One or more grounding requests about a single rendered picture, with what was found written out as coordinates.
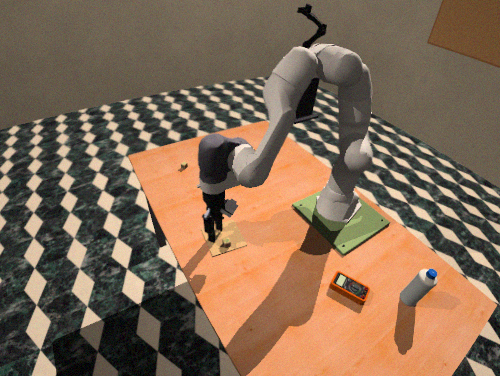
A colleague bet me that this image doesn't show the tan flat mat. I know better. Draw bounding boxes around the tan flat mat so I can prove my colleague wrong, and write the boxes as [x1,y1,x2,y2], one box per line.
[201,219,248,256]

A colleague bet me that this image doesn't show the orange pocket multimeter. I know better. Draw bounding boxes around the orange pocket multimeter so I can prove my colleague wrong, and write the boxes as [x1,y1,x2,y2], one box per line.
[329,271,370,305]

